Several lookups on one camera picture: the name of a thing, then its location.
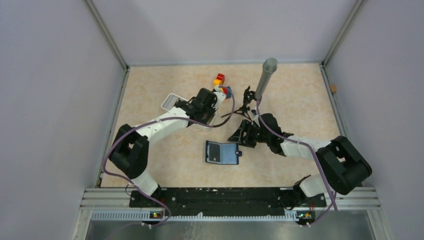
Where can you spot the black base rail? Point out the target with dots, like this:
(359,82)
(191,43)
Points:
(227,201)

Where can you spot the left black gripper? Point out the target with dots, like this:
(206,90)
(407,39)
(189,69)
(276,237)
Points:
(212,108)

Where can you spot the small orange toy block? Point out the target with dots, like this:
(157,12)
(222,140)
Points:
(217,82)

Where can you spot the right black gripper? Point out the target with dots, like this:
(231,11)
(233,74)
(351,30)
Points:
(247,126)

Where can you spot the small red toy block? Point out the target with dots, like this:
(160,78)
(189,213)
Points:
(220,78)

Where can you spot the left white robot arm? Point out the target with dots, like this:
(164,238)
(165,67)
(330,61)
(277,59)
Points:
(130,149)

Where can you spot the black card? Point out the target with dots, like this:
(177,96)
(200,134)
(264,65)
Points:
(213,153)

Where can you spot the small brown wall object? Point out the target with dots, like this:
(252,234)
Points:
(332,88)

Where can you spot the black mini tripod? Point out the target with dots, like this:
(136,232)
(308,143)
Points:
(248,97)

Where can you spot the grey microphone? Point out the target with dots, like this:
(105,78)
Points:
(269,67)

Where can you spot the red blue toy block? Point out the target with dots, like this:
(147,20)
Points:
(227,91)

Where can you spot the white rectangular tray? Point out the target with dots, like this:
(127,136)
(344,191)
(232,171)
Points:
(171,100)

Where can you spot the blue leather card holder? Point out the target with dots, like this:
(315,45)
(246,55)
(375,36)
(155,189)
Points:
(230,153)

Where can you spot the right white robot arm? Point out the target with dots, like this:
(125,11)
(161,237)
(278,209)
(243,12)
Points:
(341,167)

